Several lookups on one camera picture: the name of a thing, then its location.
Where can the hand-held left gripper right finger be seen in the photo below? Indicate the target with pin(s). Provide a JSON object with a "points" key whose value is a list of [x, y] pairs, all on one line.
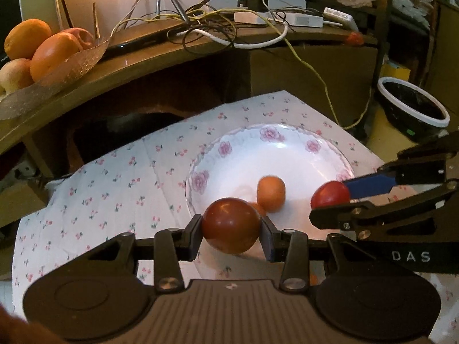
{"points": [[267, 239]]}

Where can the white floral plate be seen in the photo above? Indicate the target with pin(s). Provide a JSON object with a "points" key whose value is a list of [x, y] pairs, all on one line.
{"points": [[287, 157]]}

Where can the yellow apple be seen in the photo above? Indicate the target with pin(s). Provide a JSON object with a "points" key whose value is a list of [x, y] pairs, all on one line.
{"points": [[14, 75]]}

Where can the black adapter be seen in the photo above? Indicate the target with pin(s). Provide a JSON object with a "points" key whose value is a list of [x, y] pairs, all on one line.
{"points": [[252, 3]]}

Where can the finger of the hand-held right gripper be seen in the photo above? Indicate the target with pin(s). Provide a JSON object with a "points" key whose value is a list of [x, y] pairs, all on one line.
{"points": [[369, 185], [344, 215]]}

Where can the white power strip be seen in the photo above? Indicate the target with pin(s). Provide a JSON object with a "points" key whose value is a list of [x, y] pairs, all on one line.
{"points": [[304, 19]]}

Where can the orange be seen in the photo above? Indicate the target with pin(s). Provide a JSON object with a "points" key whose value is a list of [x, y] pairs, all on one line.
{"points": [[27, 37]]}

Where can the white adapter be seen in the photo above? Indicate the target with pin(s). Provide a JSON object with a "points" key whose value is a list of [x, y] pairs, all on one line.
{"points": [[339, 16]]}

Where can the floral tablecloth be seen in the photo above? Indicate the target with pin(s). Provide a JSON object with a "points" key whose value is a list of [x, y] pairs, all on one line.
{"points": [[107, 186]]}

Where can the wooden desk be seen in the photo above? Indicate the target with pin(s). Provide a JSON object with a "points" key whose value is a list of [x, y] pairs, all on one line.
{"points": [[143, 68]]}

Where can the black flat device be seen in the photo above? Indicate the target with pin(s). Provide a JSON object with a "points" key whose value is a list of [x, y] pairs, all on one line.
{"points": [[143, 37]]}

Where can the red apple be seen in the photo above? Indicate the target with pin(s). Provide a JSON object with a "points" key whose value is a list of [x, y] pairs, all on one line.
{"points": [[81, 37]]}

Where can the brown stick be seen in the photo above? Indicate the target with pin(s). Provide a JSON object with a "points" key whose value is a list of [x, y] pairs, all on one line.
{"points": [[65, 12], [95, 19]]}

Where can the black bowl with white rim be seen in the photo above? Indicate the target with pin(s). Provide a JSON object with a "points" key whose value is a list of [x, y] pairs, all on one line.
{"points": [[412, 111]]}

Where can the large orange grapefruit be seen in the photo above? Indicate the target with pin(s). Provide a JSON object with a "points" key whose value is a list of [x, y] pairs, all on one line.
{"points": [[53, 55]]}

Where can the small red object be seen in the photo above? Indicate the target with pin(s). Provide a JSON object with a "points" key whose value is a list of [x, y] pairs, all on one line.
{"points": [[355, 38]]}

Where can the small red tomato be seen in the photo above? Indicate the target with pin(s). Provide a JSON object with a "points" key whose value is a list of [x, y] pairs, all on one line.
{"points": [[330, 194]]}

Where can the amber glass fruit tray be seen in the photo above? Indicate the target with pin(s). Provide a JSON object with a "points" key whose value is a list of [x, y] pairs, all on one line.
{"points": [[71, 75]]}

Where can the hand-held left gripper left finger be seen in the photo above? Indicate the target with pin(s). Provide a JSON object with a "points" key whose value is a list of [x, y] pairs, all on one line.
{"points": [[193, 237]]}

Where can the dark red tomato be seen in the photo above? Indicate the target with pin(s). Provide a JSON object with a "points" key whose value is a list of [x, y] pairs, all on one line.
{"points": [[231, 225]]}

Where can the wooden shelf rack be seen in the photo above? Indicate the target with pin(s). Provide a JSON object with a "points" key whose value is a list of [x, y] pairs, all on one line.
{"points": [[383, 14]]}

